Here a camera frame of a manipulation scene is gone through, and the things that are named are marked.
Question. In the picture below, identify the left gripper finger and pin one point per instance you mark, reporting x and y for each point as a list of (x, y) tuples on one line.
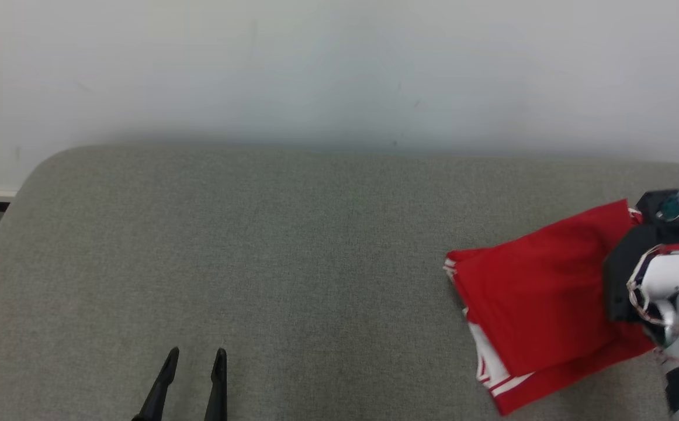
[(218, 397), (161, 392)]

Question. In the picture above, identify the red shorts broad white band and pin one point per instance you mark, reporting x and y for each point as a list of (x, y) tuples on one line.
[(550, 386)]

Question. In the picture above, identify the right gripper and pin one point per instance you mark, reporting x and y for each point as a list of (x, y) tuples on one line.
[(619, 280)]

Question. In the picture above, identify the teal right camera connector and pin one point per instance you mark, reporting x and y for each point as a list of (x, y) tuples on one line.
[(672, 209)]

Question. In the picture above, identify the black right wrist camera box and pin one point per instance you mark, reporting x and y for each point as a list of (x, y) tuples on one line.
[(649, 206)]

